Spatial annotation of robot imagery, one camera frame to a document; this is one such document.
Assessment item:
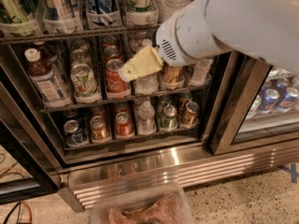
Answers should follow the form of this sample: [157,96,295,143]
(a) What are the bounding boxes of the stainless steel fridge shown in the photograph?
[0,0,299,212]

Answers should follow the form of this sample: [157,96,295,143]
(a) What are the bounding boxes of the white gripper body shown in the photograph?
[156,0,224,67]

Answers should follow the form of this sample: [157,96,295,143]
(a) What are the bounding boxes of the tea bottle right middle shelf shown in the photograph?
[189,59,213,86]

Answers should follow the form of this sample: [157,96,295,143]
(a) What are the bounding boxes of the gold can bottom shelf right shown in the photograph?
[181,102,199,125]

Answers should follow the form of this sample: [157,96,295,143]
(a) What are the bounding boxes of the orange black floor cables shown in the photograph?
[2,200,34,224]

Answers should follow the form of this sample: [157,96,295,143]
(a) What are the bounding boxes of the left open fridge door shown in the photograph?
[0,83,61,204]

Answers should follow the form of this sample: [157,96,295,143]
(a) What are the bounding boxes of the clear plastic container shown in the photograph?
[91,183,195,224]

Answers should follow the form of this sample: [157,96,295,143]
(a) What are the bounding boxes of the green can bottom shelf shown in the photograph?
[160,105,178,131]

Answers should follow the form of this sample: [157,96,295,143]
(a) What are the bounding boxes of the right glass fridge door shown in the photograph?
[211,58,299,155]

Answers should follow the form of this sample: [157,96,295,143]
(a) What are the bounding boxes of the green can shelf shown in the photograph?
[0,0,40,37]
[160,105,178,131]

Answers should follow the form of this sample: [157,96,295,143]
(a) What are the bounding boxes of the gold can shelf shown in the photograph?
[90,116,110,142]
[181,102,199,125]
[162,65,184,90]

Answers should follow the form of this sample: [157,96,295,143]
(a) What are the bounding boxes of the water bottle middle shelf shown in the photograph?
[135,38,158,94]

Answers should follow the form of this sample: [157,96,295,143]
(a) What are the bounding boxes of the pepsi can behind glass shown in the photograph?
[276,87,299,112]
[258,89,279,114]

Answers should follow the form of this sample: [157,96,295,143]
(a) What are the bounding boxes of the silver blue can top shelf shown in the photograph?
[43,0,83,35]

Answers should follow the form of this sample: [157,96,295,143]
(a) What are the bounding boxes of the blue white can top shelf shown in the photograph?
[86,0,119,29]

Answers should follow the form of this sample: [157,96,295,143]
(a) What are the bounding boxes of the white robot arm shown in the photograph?
[119,0,299,82]

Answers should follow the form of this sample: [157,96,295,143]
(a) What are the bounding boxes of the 7up can middle shelf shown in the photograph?
[71,63,100,104]

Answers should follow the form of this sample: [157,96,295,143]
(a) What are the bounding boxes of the blue pepsi can bottom shelf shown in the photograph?
[64,119,88,147]

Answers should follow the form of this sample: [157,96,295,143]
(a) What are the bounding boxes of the red can bottom shelf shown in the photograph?
[115,112,134,138]

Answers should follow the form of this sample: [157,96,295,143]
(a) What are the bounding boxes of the gold can middle shelf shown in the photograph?
[162,65,184,90]

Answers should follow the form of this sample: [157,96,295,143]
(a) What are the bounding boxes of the gold can bottom shelf left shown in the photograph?
[90,116,110,142]

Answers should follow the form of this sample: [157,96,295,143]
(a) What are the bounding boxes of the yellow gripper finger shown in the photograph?
[118,46,164,82]

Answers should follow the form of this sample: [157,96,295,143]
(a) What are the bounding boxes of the green can top shelf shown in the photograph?
[0,0,40,37]

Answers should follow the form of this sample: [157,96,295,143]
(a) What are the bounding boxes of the red coca-cola can middle shelf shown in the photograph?
[106,59,130,99]

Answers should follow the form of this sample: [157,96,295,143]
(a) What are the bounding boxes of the tea bottle shelf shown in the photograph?
[189,59,213,86]
[24,49,71,108]

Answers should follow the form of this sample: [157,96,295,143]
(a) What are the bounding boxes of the water bottle bottom shelf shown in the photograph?
[137,101,156,135]

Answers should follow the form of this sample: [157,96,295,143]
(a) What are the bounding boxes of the tea bottle left middle shelf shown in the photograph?
[24,49,71,108]

